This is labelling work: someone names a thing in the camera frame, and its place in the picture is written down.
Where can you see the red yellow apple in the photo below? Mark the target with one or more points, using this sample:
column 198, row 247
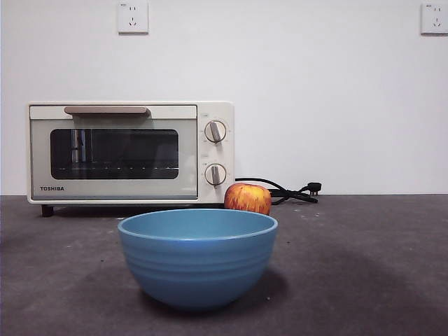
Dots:
column 246, row 196

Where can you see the blue ribbed bowl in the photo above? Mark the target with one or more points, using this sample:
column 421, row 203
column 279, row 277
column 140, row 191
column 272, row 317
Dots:
column 196, row 273

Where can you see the beige round oven knob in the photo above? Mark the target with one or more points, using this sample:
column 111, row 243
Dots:
column 214, row 131
column 214, row 174

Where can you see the cream toaster oven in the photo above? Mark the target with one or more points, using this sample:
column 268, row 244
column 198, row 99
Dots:
column 227, row 112

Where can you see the white wall socket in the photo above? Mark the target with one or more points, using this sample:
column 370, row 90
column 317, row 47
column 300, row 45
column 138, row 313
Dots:
column 133, row 26
column 434, row 26

